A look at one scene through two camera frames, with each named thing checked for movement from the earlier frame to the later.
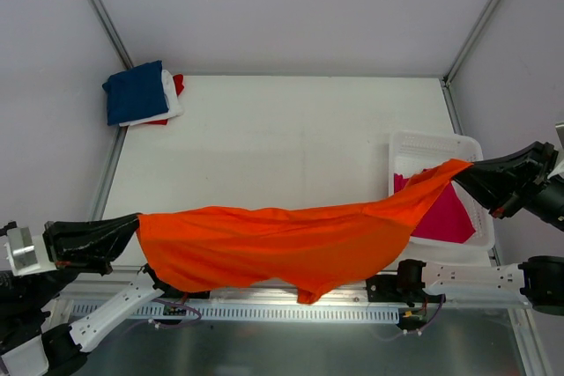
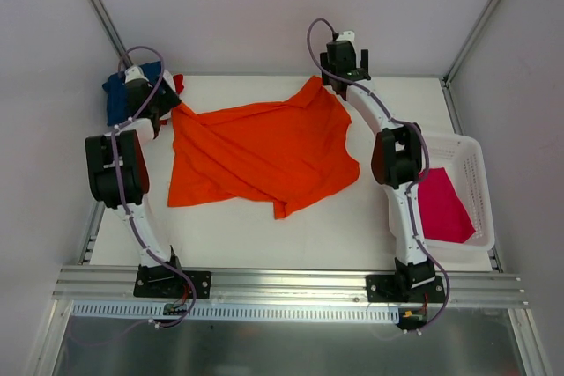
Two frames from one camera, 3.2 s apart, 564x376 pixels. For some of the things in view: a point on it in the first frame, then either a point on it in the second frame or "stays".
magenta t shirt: [444, 218] stays
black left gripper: [53, 243] to [166, 97]
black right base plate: [404, 288] stays
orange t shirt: [309, 247] to [279, 152]
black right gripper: [525, 180] to [359, 72]
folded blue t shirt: [136, 92] stays
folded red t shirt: [179, 84] stays
